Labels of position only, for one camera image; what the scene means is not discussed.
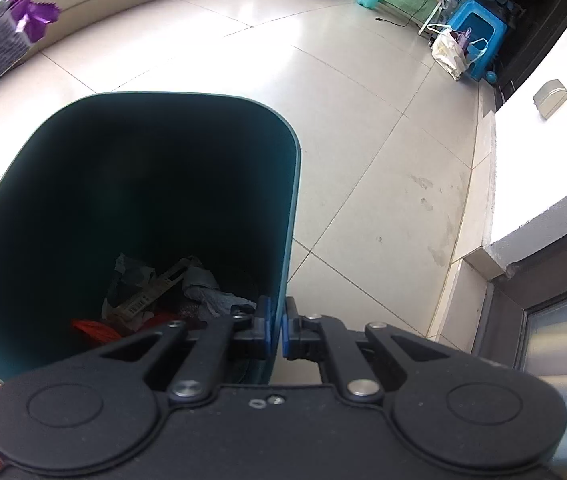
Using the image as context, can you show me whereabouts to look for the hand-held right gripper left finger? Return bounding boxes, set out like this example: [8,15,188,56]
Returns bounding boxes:
[99,296,272,404]

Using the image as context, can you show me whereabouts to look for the grey wrapper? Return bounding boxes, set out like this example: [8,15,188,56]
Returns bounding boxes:
[181,266,259,319]

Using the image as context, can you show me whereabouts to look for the red plastic bag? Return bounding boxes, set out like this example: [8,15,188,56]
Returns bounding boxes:
[70,312,180,347]

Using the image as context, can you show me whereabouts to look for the grey metal wall box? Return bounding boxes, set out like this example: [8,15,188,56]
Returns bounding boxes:
[532,79,567,121]

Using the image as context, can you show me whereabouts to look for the white plastic bag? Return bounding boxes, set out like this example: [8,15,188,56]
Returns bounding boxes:
[426,24,490,82]

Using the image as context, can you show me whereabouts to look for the metal sliding door frame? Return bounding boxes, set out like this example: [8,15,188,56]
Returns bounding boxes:
[472,270,567,378]

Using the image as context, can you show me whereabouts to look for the teal plastic trash bin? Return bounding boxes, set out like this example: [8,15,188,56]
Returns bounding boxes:
[0,91,300,386]

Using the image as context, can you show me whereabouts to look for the black power cable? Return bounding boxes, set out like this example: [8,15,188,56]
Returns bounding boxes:
[375,0,440,29]

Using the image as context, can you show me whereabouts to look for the blue plastic stool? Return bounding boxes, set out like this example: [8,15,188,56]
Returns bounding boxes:
[446,0,508,82]

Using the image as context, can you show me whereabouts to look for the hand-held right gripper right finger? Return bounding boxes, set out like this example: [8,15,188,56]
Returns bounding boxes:
[282,297,453,404]

